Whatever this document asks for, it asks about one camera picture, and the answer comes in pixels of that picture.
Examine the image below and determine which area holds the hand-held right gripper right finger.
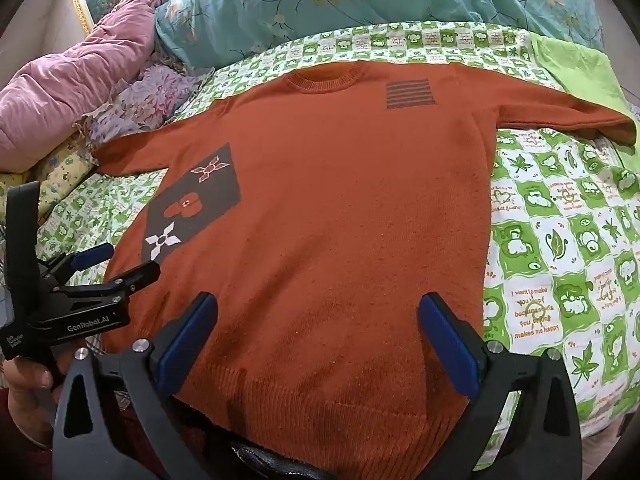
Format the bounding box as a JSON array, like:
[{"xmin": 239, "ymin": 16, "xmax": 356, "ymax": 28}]
[{"xmin": 417, "ymin": 291, "xmax": 583, "ymax": 480}]

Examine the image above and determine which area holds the yellow printed cloth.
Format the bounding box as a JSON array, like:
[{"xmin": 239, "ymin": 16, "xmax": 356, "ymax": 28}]
[{"xmin": 0, "ymin": 132, "xmax": 100, "ymax": 217}]

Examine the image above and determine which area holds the pink quilt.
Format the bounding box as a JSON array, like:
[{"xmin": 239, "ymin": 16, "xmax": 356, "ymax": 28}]
[{"xmin": 0, "ymin": 0, "xmax": 175, "ymax": 173}]

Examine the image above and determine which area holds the orange knitted sweater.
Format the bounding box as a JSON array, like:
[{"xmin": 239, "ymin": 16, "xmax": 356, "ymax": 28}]
[{"xmin": 91, "ymin": 60, "xmax": 637, "ymax": 472}]

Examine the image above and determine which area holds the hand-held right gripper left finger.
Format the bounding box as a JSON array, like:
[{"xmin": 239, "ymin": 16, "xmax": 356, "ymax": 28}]
[{"xmin": 52, "ymin": 291, "xmax": 221, "ymax": 480}]

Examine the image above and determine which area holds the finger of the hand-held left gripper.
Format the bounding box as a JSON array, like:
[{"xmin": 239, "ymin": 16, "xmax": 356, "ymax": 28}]
[
  {"xmin": 41, "ymin": 242, "xmax": 116, "ymax": 282},
  {"xmin": 60, "ymin": 261, "xmax": 162, "ymax": 307}
]

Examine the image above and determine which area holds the person's left hand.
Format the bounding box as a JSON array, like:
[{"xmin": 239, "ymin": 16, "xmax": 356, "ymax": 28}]
[{"xmin": 0, "ymin": 357, "xmax": 57, "ymax": 447}]

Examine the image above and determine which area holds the purple floral pillow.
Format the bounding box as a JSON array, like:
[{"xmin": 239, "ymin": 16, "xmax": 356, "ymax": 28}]
[{"xmin": 75, "ymin": 64, "xmax": 213, "ymax": 155}]

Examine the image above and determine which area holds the light green cloth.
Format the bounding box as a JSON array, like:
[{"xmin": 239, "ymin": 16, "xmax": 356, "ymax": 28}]
[{"xmin": 529, "ymin": 32, "xmax": 640, "ymax": 122}]

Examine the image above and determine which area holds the green checked bedsheet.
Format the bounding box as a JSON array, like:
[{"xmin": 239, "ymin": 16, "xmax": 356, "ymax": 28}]
[{"xmin": 36, "ymin": 21, "xmax": 640, "ymax": 472}]

